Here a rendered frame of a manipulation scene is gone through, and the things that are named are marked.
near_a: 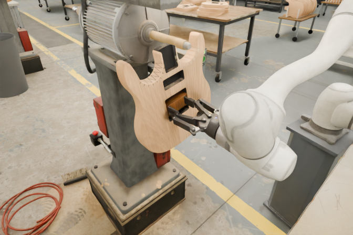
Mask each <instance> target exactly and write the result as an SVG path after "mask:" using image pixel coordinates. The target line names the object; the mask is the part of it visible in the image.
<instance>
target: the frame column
mask: <svg viewBox="0 0 353 235"><path fill-rule="evenodd" d="M90 58H91V59H92V61H93V63H94V64H95V67H96V73H97V78H98V83H99V89H100V94H101V99H102V105H103V110H104V113H105V119H106V124H107V129H108V135H109V140H110V145H111V149H112V150H113V151H114V152H115V156H116V157H114V156H112V162H111V164H110V168H111V169H112V170H113V171H114V172H115V174H116V175H117V176H118V177H119V178H120V179H121V181H122V182H123V183H124V184H125V185H126V186H127V187H128V188H130V187H132V186H133V185H135V184H137V183H138V182H140V181H141V180H143V179H145V178H146V177H148V176H149V175H151V174H152V173H154V172H155V171H157V170H158V169H159V168H158V169H157V165H156V162H155V159H154V153H153V152H151V151H149V150H148V149H147V148H145V147H144V146H143V145H142V144H141V143H140V142H139V141H138V139H137V137H136V134H135V131H134V117H135V113H136V105H135V102H134V99H133V97H132V95H131V94H130V93H129V92H128V91H127V90H126V89H125V88H124V87H123V85H122V84H121V82H120V81H119V78H118V75H117V73H116V72H115V71H113V70H111V69H110V68H108V67H106V66H105V65H103V64H101V63H100V62H98V61H96V60H95V59H93V58H92V57H90ZM133 69H134V71H135V72H136V74H137V75H138V77H139V79H140V80H143V79H146V78H147V77H148V63H146V64H144V65H140V66H137V67H134V68H133Z"/></svg>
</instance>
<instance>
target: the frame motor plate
mask: <svg viewBox="0 0 353 235"><path fill-rule="evenodd" d="M101 47H103V46H101V45H99V44H92V45H88V56H90V57H92V58H93V59H95V60H96V61H98V62H100V63H101V64H103V65H105V66H106V67H108V68H110V69H111V70H113V71H115V72H117V71H116V62H117V61H118V60H116V59H114V58H113V57H111V56H109V55H107V54H105V53H103V52H101V51H99V48H101ZM153 61H154V60H152V61H150V62H153ZM150 62H147V63H150ZM144 64H146V63H135V62H133V63H130V65H131V66H132V67H133V68H134V67H137V66H140V65H144Z"/></svg>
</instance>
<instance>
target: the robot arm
mask: <svg viewBox="0 0 353 235"><path fill-rule="evenodd" d="M352 45H353V0H343V1H342V2H341V4H340V5H339V6H338V8H337V9H336V11H335V13H334V15H333V17H332V18H331V20H330V22H329V24H328V26H327V29H326V31H325V33H324V35H323V38H322V40H321V42H320V44H319V45H318V47H317V49H316V50H315V51H314V52H313V53H312V54H310V55H309V56H306V57H304V58H302V59H300V60H297V61H295V62H293V63H291V64H290V65H287V66H285V67H283V68H281V69H280V70H278V71H277V72H275V73H274V74H273V75H272V76H271V77H269V78H268V79H267V80H266V81H265V82H264V83H263V84H262V85H261V86H260V87H258V88H256V89H247V90H246V91H237V92H234V93H231V94H230V95H228V96H227V97H226V98H225V99H224V100H223V102H222V104H221V106H220V108H217V107H215V106H213V105H212V104H210V103H208V102H207V101H205V100H203V99H201V98H200V99H199V100H194V99H192V98H188V97H186V96H184V103H185V104H187V105H188V106H190V107H192V108H194V106H195V108H197V110H198V111H199V112H200V113H201V114H202V116H200V117H197V116H195V117H192V116H188V115H183V114H179V111H178V110H176V109H174V108H172V107H171V106H169V107H168V109H169V115H170V116H172V117H173V124H175V125H177V126H179V127H181V128H182V129H184V130H186V131H188V132H190V133H191V134H192V135H193V136H196V133H197V132H199V131H200V132H204V133H206V134H207V135H208V136H209V137H211V138H212V139H214V140H215V141H216V143H217V145H219V146H221V147H222V148H224V149H226V150H227V151H228V152H230V153H232V154H233V155H234V156H235V157H236V158H237V159H238V160H239V161H240V162H242V163H243V164H244V165H246V166H247V167H249V168H250V169H252V170H253V171H255V172H257V173H259V174H261V175H263V176H265V177H267V178H270V179H273V180H277V181H283V180H284V179H286V178H287V177H288V176H289V175H290V174H291V173H292V172H293V170H294V168H295V165H296V161H297V155H296V154H295V153H294V151H293V150H292V149H291V148H290V147H289V146H288V145H287V144H285V143H284V142H282V141H280V139H279V137H277V135H278V132H279V129H280V127H281V124H282V122H283V119H284V117H285V115H286V112H285V110H284V107H283V104H284V101H285V99H286V97H287V95H288V94H289V93H290V91H291V90H292V89H293V88H294V87H296V86H297V85H299V84H301V83H303V82H305V81H307V80H309V79H311V78H313V77H315V76H317V75H319V74H321V73H322V72H324V71H325V70H327V69H328V68H329V67H331V66H332V65H333V64H334V63H335V62H336V61H337V60H338V59H339V58H340V57H341V56H342V55H343V54H344V53H345V52H346V51H347V50H348V49H349V48H350V47H351V46H352ZM208 111H210V112H211V113H209V112H208ZM301 118H302V119H303V120H304V121H306V123H304V124H301V125H300V128H301V129H303V130H306V131H308V132H310V133H312V134H314V135H316V136H318V137H320V138H321V139H323V140H325V141H326V142H327V143H329V144H332V145H334V144H335V142H336V141H337V140H338V139H340V138H341V137H342V136H344V135H345V134H348V133H349V130H348V129H350V130H352V131H353V87H352V86H351V85H349V84H346V83H333V84H331V85H330V86H328V87H327V88H326V89H325V90H324V91H323V92H322V93H321V94H320V96H319V97H318V99H317V101H316V104H315V106H314V109H313V113H312V116H309V115H306V114H302V116H301ZM192 125H194V126H192ZM195 126H196V127H195Z"/></svg>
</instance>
